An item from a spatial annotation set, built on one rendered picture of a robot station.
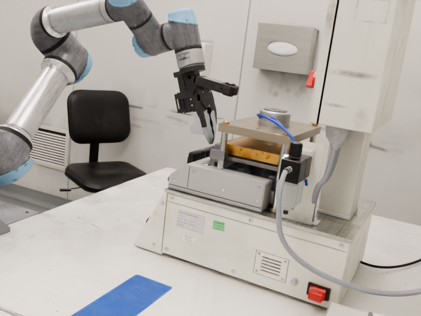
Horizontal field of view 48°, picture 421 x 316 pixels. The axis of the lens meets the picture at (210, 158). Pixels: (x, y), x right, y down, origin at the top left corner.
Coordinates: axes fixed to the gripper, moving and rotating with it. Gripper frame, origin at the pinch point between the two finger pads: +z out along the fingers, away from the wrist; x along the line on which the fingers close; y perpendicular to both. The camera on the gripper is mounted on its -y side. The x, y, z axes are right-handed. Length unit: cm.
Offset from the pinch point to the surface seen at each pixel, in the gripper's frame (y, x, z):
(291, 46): 13, -134, -36
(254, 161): -14.9, 10.0, 6.7
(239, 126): -14.3, 13.4, -2.1
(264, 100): 38, -147, -12
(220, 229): -6.2, 17.2, 20.8
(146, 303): 2.8, 38.3, 29.9
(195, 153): 2.3, 7.0, 2.8
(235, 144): -10.6, 9.4, 2.0
